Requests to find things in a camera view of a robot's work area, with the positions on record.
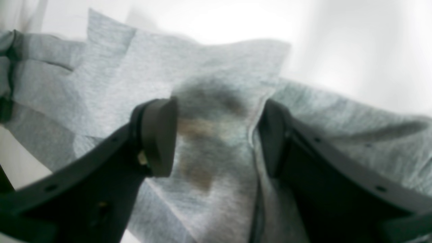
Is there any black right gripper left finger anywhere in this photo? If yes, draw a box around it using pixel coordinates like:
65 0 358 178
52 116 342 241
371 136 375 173
1 98 178 243

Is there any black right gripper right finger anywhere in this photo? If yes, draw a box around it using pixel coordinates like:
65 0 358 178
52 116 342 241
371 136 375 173
258 100 432 243

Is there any grey T-shirt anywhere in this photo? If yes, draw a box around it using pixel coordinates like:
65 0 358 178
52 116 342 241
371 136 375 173
1 10 431 243

